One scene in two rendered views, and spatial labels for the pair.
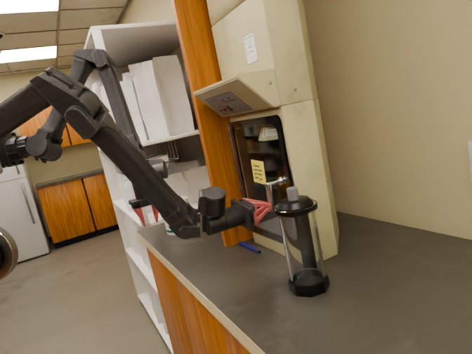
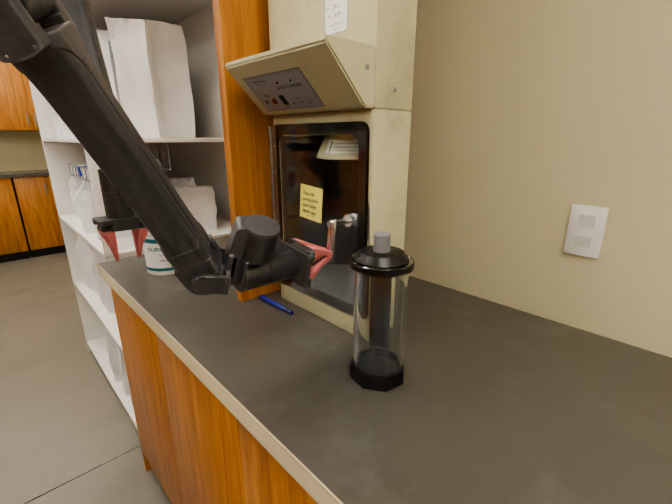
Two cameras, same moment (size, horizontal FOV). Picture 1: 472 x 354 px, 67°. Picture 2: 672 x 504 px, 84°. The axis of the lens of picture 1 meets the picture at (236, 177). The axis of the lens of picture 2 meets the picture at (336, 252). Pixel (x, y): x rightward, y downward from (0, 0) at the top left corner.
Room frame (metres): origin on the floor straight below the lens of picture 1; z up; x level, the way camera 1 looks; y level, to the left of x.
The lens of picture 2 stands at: (0.32, 0.12, 1.36)
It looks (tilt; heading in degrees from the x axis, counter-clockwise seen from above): 17 degrees down; 342
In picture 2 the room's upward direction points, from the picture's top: straight up
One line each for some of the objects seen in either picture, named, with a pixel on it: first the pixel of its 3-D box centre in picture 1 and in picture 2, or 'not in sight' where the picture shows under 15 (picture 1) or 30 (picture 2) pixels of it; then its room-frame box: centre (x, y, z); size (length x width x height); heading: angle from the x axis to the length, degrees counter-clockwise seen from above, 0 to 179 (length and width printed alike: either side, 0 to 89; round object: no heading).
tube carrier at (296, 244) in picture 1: (302, 244); (379, 316); (0.86, -0.13, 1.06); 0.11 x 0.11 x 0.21
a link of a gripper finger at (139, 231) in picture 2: (149, 211); (129, 238); (1.25, 0.32, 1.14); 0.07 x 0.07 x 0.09; 26
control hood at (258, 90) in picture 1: (232, 98); (293, 83); (1.09, -0.04, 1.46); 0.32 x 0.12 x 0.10; 26
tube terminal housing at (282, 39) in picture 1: (289, 130); (357, 153); (1.17, -0.20, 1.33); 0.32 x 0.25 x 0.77; 26
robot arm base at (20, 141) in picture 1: (20, 147); not in sight; (1.32, 0.74, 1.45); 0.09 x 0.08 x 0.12; 178
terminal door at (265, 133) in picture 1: (263, 181); (315, 217); (1.12, -0.08, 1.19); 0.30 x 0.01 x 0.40; 26
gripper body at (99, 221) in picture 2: (142, 192); (119, 208); (1.25, 0.33, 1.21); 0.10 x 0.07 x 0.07; 116
